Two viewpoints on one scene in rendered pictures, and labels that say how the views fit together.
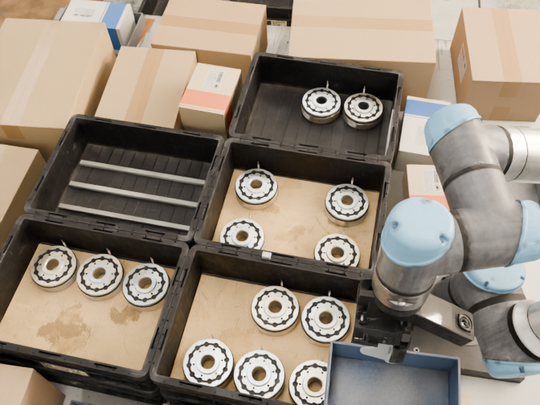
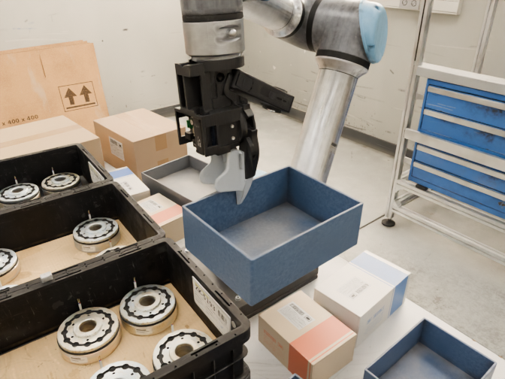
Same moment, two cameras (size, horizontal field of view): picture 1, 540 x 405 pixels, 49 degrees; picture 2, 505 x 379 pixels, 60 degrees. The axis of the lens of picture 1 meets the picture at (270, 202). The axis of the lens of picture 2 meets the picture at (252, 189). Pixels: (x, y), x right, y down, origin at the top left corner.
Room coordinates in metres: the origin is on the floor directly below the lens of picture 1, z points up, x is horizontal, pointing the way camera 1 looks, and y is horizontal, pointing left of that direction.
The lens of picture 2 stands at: (-0.08, 0.25, 1.44)
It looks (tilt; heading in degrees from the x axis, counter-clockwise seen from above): 29 degrees down; 309
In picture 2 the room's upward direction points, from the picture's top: straight up
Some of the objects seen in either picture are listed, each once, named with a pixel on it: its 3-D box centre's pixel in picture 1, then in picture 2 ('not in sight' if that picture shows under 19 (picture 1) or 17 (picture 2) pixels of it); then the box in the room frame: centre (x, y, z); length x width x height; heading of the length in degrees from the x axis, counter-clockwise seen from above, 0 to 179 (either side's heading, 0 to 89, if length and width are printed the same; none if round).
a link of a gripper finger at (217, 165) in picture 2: not in sight; (218, 174); (0.32, -0.16, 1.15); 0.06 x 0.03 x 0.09; 77
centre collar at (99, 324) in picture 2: (275, 307); (87, 326); (0.49, 0.00, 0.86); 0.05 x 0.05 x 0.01
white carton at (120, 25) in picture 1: (99, 24); not in sight; (1.56, 0.53, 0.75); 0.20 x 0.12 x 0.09; 78
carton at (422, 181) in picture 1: (429, 198); (158, 220); (0.82, -0.42, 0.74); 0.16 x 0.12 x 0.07; 174
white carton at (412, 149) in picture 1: (422, 136); (121, 194); (1.03, -0.43, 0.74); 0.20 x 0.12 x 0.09; 164
